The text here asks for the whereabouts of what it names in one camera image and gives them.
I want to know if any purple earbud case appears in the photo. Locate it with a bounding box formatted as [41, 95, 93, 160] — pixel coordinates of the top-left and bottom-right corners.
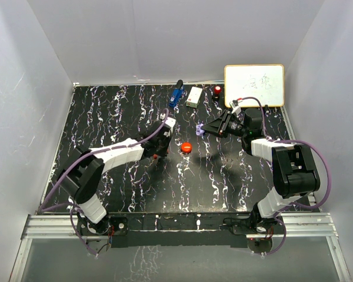
[195, 123, 205, 136]

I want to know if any aluminium rail frame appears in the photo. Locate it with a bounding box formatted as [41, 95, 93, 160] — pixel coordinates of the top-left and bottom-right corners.
[10, 211, 351, 281]

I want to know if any white box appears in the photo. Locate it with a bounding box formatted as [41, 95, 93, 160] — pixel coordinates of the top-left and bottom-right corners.
[186, 86, 202, 108]

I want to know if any white whiteboard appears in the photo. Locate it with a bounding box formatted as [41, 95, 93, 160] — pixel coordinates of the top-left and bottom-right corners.
[224, 64, 285, 107]

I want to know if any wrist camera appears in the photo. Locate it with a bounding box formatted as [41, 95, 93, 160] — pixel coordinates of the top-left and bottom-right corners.
[160, 113, 176, 136]
[229, 98, 242, 117]

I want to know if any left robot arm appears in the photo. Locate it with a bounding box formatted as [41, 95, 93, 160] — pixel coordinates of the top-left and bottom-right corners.
[57, 122, 174, 234]

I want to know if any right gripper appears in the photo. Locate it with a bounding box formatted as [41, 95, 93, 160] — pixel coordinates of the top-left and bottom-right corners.
[201, 110, 248, 138]

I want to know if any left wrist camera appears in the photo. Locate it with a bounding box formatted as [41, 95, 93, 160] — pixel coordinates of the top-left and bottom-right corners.
[160, 113, 176, 136]

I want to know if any orange earbud case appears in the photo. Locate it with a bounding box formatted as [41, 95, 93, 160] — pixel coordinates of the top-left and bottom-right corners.
[181, 142, 192, 154]

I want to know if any blue black tool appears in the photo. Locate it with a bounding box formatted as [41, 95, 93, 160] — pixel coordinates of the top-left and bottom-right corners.
[169, 79, 184, 108]

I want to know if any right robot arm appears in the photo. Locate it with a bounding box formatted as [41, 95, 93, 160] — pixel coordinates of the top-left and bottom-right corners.
[201, 108, 320, 233]

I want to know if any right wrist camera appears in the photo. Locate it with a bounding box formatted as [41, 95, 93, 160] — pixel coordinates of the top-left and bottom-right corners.
[229, 98, 242, 117]

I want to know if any red black button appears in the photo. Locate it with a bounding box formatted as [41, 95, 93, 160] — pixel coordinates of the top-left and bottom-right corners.
[212, 85, 221, 100]

